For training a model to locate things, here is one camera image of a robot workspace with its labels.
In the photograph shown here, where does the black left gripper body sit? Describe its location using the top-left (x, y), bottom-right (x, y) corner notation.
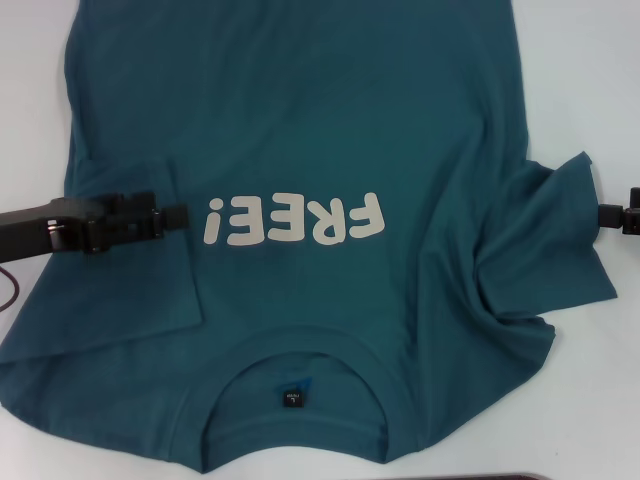
top-left (0, 196), bottom-right (109, 266)

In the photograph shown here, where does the teal T-shirt with FREE print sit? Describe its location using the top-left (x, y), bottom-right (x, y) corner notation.
top-left (0, 0), bottom-right (617, 448)

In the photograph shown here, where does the left arm maroon cable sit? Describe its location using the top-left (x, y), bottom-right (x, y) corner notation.
top-left (0, 267), bottom-right (22, 311)

